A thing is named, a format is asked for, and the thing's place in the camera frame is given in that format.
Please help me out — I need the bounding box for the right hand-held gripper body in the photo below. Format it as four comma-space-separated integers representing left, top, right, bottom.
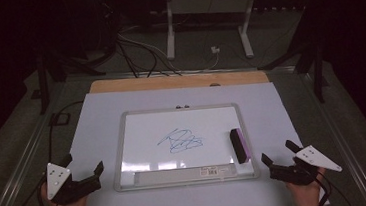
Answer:
267, 141, 344, 189

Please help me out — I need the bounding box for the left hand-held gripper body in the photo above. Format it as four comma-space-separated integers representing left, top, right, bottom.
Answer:
44, 159, 103, 206

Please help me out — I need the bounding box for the purple and black whiteboard eraser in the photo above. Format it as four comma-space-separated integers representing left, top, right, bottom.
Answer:
228, 126, 254, 166

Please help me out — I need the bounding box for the silver framed whiteboard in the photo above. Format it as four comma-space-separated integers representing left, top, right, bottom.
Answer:
106, 98, 261, 193

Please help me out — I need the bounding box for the person's right hand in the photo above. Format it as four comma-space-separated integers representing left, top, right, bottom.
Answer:
283, 167, 330, 206

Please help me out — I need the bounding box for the black square floor plate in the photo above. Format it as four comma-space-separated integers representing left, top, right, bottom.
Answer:
47, 111, 72, 127

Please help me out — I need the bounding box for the large white sheet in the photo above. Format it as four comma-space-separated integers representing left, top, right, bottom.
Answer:
36, 73, 331, 206

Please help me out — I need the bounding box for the black tripod stand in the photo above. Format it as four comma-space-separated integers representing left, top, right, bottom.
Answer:
26, 48, 109, 116
252, 1, 333, 109

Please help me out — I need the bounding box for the dark equipment with red light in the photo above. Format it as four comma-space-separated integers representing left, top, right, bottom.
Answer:
61, 0, 125, 62

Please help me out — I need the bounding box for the grey metal stand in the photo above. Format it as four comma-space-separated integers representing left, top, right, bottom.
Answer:
161, 0, 265, 66

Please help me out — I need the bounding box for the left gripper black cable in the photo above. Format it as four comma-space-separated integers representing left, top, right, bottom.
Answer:
30, 100, 94, 206

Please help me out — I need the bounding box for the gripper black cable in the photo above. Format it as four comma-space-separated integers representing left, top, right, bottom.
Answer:
30, 100, 94, 206
312, 168, 353, 206

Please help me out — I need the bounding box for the metal floor rail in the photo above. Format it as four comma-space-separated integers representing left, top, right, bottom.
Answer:
0, 82, 78, 206
297, 65, 366, 206

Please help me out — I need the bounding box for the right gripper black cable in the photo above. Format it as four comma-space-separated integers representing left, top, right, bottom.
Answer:
312, 168, 353, 206

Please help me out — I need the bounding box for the black floor cable bundle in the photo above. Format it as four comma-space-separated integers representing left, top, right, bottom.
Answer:
115, 29, 183, 81

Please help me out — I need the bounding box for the white floor cable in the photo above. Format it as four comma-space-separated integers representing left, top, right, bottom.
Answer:
118, 24, 221, 80

